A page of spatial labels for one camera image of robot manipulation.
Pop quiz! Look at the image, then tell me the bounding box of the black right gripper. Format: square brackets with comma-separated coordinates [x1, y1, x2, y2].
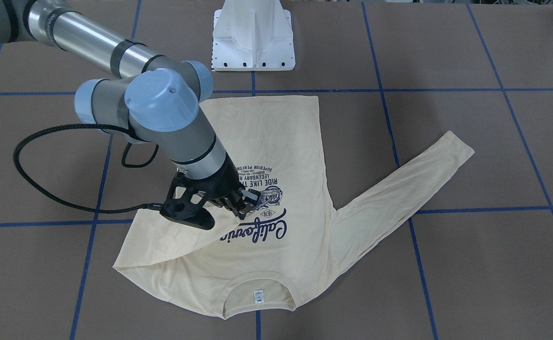
[183, 156, 261, 220]

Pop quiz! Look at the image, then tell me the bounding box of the white central mounting column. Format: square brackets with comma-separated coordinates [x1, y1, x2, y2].
[211, 0, 296, 72]

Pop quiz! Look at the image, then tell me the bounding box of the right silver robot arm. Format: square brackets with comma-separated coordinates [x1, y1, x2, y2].
[0, 0, 261, 230]

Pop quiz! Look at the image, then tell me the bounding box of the cream long-sleeve graphic shirt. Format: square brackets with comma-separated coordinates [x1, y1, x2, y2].
[113, 95, 474, 319]

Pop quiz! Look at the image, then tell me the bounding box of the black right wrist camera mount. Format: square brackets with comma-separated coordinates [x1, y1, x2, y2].
[159, 172, 214, 230]

